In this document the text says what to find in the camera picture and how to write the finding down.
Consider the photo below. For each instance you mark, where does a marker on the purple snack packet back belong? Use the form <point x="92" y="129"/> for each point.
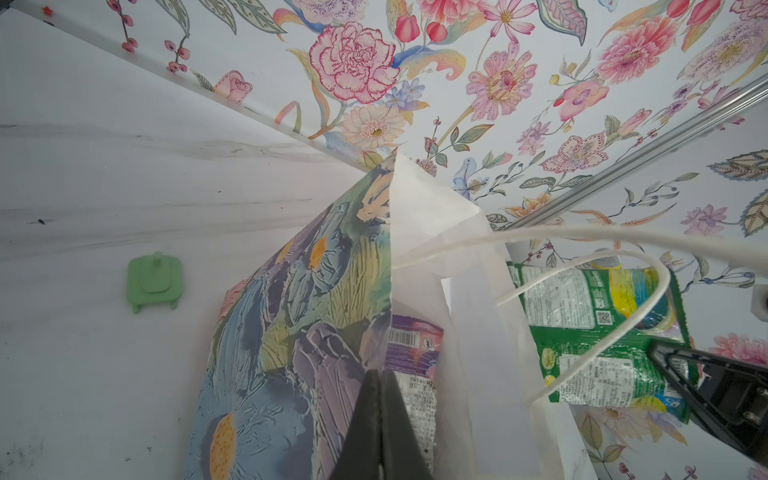
<point x="413" y="353"/>

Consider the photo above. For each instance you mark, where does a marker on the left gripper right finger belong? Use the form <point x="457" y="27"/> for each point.
<point x="401" y="456"/>

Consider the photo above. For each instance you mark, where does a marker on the floral paper gift bag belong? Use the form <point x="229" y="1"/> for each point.
<point x="288" y="358"/>

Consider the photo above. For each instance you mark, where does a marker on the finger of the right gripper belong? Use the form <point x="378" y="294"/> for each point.
<point x="726" y="397"/>

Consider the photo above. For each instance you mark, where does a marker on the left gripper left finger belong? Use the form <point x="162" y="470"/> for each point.
<point x="360" y="455"/>

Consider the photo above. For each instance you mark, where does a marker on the green plastic hook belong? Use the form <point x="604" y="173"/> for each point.
<point x="154" y="279"/>

